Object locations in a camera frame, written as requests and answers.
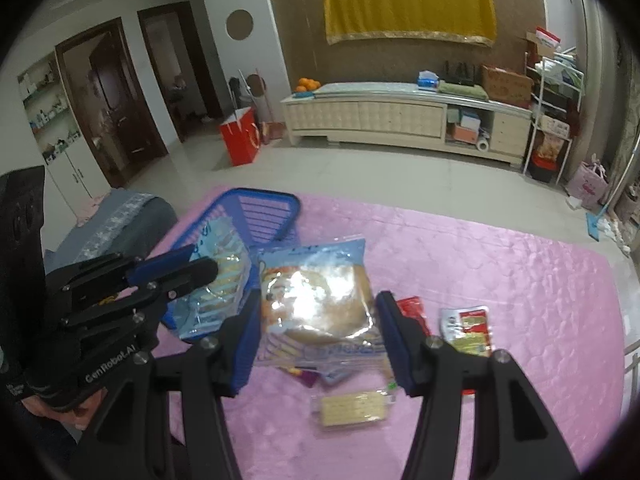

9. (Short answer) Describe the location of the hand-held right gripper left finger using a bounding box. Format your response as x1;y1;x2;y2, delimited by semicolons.
75;287;263;480

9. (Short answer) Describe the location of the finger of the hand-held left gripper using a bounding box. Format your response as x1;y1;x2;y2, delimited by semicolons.
44;246;196;311
57;256;219;342

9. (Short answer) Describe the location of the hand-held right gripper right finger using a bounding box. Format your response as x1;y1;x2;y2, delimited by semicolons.
375;290;583;480

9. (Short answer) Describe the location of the small blue pancake packet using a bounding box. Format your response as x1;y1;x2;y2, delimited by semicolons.
175;220;251;342

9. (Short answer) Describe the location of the green-edged cracker packet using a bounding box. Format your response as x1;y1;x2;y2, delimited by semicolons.
310;382;399;429

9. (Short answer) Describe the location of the bread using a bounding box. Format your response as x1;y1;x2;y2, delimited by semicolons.
255;237;397;387

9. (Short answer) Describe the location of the blue plastic basket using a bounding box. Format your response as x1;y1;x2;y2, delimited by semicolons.
165;187;303;346

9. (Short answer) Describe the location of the person's left hand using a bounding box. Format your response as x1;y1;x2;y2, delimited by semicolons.
30;394;103;432

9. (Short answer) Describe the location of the grey chair with lace cover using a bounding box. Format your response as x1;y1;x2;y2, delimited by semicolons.
42;187;179;282

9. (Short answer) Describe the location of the red and white sachet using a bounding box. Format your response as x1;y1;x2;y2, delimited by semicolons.
439;306;494;359

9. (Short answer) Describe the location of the white shelf cabinet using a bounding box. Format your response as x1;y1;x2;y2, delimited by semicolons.
17;52;112;212

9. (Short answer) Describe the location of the pink quilted tablecloth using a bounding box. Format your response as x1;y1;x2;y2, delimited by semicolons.
145;187;627;480

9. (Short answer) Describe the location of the red shopping bag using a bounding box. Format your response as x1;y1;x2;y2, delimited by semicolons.
218;106;262;167

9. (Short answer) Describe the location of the dark wooden door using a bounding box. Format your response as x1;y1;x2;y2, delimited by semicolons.
55;16;169;189

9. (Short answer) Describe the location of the dark wooden doorframe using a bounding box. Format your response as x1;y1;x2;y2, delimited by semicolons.
136;1;224;144

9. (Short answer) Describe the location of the orange box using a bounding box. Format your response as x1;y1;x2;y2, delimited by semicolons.
451;124;482;144

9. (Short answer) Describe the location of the cream TV cabinet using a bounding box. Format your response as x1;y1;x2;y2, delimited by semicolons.
280;81;534;169

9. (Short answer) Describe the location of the blue mop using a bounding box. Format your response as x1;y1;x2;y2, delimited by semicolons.
585;135;640;242

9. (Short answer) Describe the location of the pink gift bag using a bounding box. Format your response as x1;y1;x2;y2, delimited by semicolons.
565;156;609;211

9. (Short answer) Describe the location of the green folded cloth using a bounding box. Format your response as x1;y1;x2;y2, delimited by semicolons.
437;81;489;101

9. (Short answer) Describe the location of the white metal rack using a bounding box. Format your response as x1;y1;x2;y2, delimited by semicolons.
522;25;587;184

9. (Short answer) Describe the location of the black router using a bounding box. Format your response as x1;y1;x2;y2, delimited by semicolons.
444;60;477;86

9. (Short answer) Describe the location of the brown cardboard box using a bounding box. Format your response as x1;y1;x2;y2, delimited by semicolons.
481;64;535;109

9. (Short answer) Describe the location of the round brown wall decor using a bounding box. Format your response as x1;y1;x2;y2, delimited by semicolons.
225;9;255;41

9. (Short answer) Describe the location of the yellow wall cloth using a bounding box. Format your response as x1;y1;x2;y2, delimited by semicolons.
320;0;499;52

